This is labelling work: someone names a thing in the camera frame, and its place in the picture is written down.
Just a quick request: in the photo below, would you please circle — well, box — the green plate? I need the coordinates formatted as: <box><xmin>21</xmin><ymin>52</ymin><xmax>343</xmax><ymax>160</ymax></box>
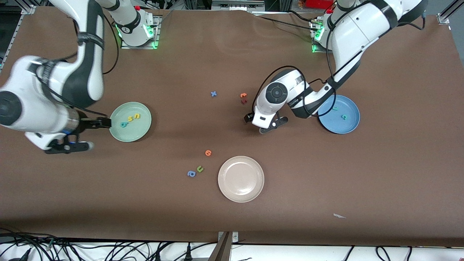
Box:
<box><xmin>109</xmin><ymin>101</ymin><xmax>152</xmax><ymax>142</ymax></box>

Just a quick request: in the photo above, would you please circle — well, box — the beige plate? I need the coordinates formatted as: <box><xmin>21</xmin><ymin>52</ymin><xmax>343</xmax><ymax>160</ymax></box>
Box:
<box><xmin>217</xmin><ymin>156</ymin><xmax>265</xmax><ymax>203</ymax></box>

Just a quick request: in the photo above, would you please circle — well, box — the brown table cover sheet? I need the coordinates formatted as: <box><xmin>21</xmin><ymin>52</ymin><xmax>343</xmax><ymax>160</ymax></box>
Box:
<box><xmin>0</xmin><ymin>5</ymin><xmax>464</xmax><ymax>247</ymax></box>

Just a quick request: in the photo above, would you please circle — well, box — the blue plate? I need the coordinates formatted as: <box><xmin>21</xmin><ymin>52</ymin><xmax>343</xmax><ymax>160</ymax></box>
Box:
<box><xmin>319</xmin><ymin>95</ymin><xmax>361</xmax><ymax>134</ymax></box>

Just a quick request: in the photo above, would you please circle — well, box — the grey metal box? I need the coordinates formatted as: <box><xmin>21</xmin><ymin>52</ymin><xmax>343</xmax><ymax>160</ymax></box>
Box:
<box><xmin>211</xmin><ymin>0</ymin><xmax>265</xmax><ymax>11</ymax></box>

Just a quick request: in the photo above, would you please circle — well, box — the red object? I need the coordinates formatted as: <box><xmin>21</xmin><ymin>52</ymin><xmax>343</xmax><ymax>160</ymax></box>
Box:
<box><xmin>304</xmin><ymin>0</ymin><xmax>334</xmax><ymax>9</ymax></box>

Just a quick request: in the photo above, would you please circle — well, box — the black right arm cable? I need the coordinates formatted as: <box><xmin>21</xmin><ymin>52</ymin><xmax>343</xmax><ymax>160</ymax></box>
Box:
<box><xmin>36</xmin><ymin>14</ymin><xmax>120</xmax><ymax>118</ymax></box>

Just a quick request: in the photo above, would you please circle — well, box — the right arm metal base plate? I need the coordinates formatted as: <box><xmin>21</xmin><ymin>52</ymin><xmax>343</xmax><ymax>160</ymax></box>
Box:
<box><xmin>120</xmin><ymin>14</ymin><xmax>162</xmax><ymax>50</ymax></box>

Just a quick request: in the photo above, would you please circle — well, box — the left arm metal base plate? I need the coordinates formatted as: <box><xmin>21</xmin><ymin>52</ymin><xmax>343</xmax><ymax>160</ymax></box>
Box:
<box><xmin>311</xmin><ymin>20</ymin><xmax>335</xmax><ymax>54</ymax></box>

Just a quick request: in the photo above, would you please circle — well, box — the thin black base cable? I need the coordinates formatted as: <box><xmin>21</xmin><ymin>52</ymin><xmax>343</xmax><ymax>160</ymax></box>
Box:
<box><xmin>259</xmin><ymin>16</ymin><xmax>315</xmax><ymax>30</ymax></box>
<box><xmin>288</xmin><ymin>10</ymin><xmax>319</xmax><ymax>23</ymax></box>

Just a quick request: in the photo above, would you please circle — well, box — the thick black floor cable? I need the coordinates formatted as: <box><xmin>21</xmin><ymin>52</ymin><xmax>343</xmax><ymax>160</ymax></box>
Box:
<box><xmin>0</xmin><ymin>232</ymin><xmax>55</xmax><ymax>261</ymax></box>

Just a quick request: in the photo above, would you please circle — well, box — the aluminium frame post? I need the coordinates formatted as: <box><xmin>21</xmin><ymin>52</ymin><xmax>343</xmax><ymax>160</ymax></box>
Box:
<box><xmin>208</xmin><ymin>231</ymin><xmax>239</xmax><ymax>261</ymax></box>

